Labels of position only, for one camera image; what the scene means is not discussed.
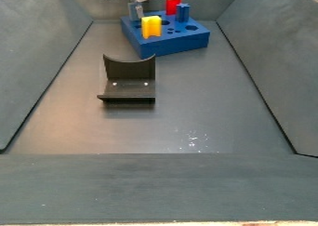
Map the grey-blue rectangle block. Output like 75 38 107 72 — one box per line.
128 2 142 21

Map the black curved fixture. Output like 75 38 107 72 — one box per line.
98 56 155 101

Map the red rounded block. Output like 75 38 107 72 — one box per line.
166 0 182 15

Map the dark blue cross block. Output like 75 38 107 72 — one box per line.
175 3 190 22

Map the yellow notched block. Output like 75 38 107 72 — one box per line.
142 16 162 39

